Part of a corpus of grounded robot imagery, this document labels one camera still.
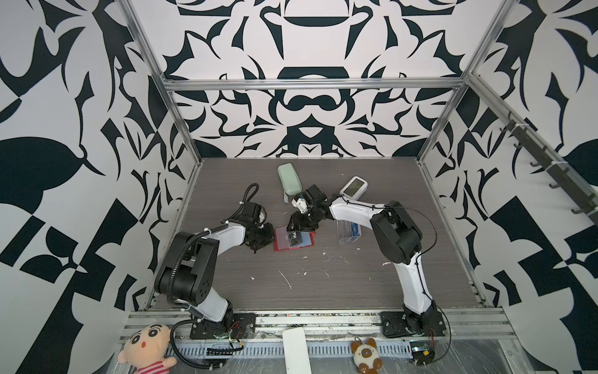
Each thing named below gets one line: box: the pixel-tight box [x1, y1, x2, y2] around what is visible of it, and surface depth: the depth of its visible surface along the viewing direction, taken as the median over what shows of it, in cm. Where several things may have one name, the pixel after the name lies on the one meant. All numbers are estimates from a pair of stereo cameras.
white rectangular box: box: [281, 326, 313, 374], surface depth 67 cm
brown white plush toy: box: [350, 336, 383, 374], surface depth 69 cm
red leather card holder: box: [273, 225, 316, 252], surface depth 94 cm
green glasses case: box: [277, 162, 303, 196], surface depth 113 cm
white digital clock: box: [339, 176, 369, 201], surface depth 106 cm
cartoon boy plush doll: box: [117, 324, 177, 374], surface depth 66 cm
